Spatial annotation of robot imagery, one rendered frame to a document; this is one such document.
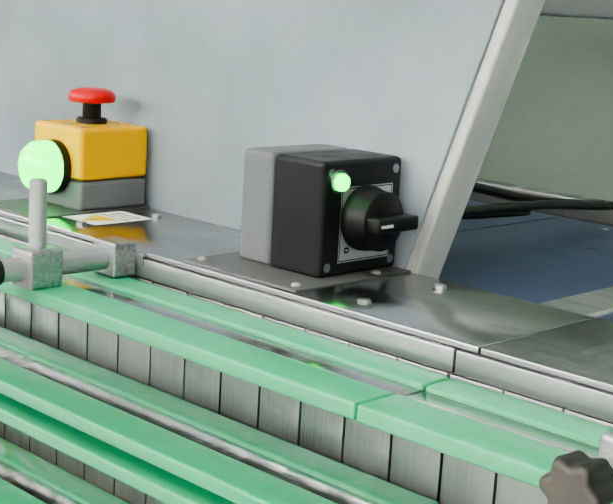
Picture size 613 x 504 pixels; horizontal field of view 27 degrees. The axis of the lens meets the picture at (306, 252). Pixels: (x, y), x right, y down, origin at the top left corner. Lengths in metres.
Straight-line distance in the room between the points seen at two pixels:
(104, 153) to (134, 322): 0.30
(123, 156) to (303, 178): 0.27
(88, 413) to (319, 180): 0.22
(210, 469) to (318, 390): 0.12
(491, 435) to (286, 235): 0.29
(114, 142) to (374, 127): 0.26
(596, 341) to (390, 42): 0.28
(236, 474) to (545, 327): 0.20
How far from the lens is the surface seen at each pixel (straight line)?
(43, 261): 0.86
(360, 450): 0.77
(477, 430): 0.62
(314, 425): 0.79
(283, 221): 0.85
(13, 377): 0.92
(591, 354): 0.71
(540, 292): 0.95
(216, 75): 1.03
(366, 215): 0.83
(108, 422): 0.83
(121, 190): 1.08
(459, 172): 0.87
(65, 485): 0.98
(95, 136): 1.05
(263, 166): 0.86
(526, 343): 0.72
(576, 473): 0.52
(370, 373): 0.71
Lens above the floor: 1.43
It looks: 45 degrees down
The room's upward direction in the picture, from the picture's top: 98 degrees counter-clockwise
